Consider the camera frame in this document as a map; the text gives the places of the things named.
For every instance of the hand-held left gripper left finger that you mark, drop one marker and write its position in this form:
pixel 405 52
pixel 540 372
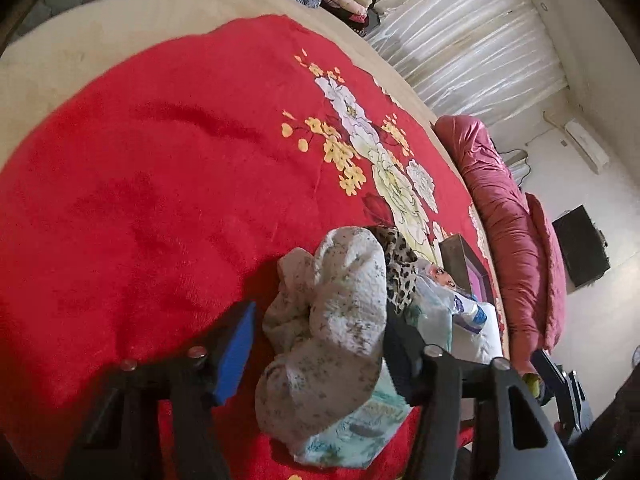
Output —
pixel 234 347

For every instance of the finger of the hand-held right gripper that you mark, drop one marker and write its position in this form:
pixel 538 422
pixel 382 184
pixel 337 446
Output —
pixel 545 375

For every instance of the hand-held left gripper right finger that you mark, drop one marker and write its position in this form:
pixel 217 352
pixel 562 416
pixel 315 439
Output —
pixel 402 360

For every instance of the leopard print scarf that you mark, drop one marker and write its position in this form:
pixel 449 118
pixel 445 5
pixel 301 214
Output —
pixel 402 275

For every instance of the white speckled towel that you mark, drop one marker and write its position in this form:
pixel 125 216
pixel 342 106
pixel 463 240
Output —
pixel 340 300

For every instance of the clear printed plastic bag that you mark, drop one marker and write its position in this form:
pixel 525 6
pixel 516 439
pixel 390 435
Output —
pixel 432 305

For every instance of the blue white tissue packet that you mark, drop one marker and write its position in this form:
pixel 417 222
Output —
pixel 472 315

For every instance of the floral wet wipes pack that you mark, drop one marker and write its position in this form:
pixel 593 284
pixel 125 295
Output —
pixel 350 430

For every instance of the pink pillow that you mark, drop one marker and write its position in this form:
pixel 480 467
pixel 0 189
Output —
pixel 550 270

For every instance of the black television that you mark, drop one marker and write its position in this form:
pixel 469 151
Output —
pixel 580 247

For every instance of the red floral blanket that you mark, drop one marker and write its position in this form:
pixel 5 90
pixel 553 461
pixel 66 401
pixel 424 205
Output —
pixel 150 200

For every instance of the pink quilt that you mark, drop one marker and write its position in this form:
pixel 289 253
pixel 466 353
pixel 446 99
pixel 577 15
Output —
pixel 500 210

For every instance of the white air conditioner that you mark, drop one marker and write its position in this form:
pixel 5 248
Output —
pixel 587 145

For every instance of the white curtain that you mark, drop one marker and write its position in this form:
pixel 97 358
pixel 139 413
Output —
pixel 465 35

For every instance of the beige bed sheet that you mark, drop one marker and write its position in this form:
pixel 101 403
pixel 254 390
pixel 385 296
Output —
pixel 100 25

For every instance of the dark picture frame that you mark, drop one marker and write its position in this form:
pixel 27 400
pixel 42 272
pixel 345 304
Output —
pixel 457 260

